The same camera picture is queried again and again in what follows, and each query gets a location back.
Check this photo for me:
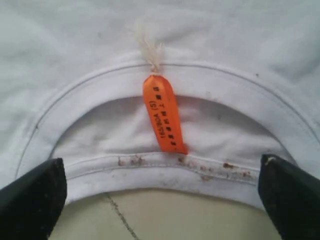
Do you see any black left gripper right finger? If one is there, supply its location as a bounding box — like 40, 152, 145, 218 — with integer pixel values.
258, 154, 320, 240

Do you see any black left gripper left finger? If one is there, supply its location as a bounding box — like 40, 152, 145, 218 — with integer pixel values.
0, 158, 67, 240

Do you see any white t-shirt red print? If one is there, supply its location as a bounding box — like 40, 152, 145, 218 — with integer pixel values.
0, 0, 320, 209

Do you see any orange size tag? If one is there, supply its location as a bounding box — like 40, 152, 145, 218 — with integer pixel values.
142, 75, 188, 155

